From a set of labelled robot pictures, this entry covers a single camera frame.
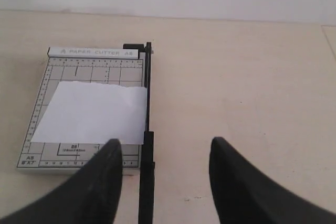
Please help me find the grey paper cutter base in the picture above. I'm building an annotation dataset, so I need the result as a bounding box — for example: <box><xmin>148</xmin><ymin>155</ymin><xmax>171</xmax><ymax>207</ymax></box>
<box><xmin>17</xmin><ymin>44</ymin><xmax>152</xmax><ymax>174</ymax></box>

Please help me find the black cutter blade arm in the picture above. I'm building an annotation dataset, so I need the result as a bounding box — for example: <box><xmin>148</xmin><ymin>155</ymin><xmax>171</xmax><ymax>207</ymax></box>
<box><xmin>123</xmin><ymin>42</ymin><xmax>155</xmax><ymax>224</ymax></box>

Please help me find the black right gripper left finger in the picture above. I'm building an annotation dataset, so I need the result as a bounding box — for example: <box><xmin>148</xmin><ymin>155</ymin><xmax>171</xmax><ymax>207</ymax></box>
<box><xmin>1</xmin><ymin>139</ymin><xmax>123</xmax><ymax>223</ymax></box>

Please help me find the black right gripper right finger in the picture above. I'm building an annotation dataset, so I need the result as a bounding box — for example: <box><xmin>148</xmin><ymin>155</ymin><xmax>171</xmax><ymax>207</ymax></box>
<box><xmin>211</xmin><ymin>137</ymin><xmax>335</xmax><ymax>223</ymax></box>

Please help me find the white paper sheet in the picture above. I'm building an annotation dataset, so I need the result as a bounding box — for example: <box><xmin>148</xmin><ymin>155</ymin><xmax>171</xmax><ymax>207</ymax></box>
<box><xmin>32</xmin><ymin>81</ymin><xmax>147</xmax><ymax>145</ymax></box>

